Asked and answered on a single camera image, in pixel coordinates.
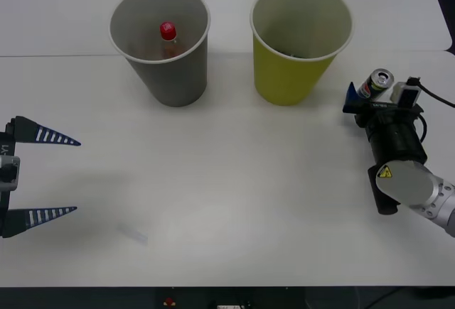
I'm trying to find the dark drink can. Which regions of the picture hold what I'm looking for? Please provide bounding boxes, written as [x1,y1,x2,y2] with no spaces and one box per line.
[358,68,395,102]

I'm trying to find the yellow-green plastic waste bin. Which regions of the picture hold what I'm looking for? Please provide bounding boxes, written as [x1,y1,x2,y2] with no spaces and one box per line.
[249,0,353,107]

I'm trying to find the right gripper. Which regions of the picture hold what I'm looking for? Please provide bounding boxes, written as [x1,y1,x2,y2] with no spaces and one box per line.
[342,81,425,129]

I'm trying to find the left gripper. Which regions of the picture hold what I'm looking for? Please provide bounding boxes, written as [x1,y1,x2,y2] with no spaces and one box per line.
[0,115,82,239]

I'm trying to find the red-capped plastic bottle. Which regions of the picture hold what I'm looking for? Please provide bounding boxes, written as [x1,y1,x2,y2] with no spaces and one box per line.
[159,21,188,60]

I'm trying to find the grey plastic waste bin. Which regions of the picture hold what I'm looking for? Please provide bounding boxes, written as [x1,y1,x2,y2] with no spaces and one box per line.
[108,0,211,108]

